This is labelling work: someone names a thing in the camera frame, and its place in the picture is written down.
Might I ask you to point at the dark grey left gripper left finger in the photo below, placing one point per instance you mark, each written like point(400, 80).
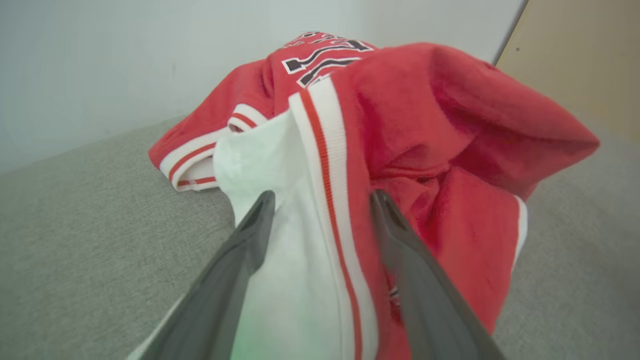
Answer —
point(220, 300)

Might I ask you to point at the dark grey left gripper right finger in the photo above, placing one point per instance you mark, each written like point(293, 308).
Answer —
point(430, 310)

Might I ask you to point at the red and white jersey shirt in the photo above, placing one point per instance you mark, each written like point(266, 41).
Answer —
point(430, 130)

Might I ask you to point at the beige wooden panel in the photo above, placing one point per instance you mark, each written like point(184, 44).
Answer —
point(580, 60)

